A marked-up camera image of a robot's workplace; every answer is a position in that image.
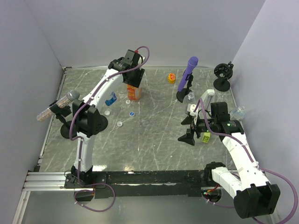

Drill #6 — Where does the orange drink bottle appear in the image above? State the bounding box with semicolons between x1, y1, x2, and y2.
127;85;142;101

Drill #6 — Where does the blue label water bottle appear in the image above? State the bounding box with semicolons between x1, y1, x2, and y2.
105;91;117;106

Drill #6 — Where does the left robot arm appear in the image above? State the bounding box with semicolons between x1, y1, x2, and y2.
70;50;149;188

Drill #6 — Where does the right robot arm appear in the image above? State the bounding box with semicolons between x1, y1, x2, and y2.
178;102;280;218

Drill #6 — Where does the clear open bottle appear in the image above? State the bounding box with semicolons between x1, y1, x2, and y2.
183;91;197;105

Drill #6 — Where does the small clear labelled bottle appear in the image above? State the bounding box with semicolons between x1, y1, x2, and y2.
229;105;246;121

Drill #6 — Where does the green toy block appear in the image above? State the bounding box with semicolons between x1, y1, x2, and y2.
202;132;211;143

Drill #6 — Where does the purple microphone stand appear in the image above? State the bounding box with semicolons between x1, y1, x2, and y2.
176;74;193;103

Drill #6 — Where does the yellow orange toy cap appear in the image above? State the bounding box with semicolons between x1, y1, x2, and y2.
168;73;176;84

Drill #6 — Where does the empty black stand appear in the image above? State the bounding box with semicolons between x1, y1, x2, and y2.
100;115;108;132

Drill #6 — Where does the purple microphone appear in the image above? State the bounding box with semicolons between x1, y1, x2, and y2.
178;56;199;91

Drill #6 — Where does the black round clamp stand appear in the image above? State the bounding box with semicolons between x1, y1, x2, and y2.
213;61;234;92

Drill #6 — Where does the silver glitter microphone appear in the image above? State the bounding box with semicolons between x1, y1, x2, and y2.
36;90;80;122

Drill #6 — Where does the black microphone stand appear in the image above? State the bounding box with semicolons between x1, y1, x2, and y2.
50;100;71;139

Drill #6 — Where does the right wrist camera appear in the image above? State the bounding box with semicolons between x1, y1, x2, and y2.
185;104;197;117

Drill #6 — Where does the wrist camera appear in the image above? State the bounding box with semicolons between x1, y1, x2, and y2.
135;49;144;64
185;104;197;117

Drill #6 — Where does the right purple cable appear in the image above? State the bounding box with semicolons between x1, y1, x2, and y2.
193;98;299;224

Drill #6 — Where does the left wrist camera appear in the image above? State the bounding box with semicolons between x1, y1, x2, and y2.
135;49;144;64

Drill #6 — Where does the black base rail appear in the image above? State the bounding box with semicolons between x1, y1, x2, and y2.
64;170;217;199

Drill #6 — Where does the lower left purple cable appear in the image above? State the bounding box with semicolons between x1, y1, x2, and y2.
73;183;115;212

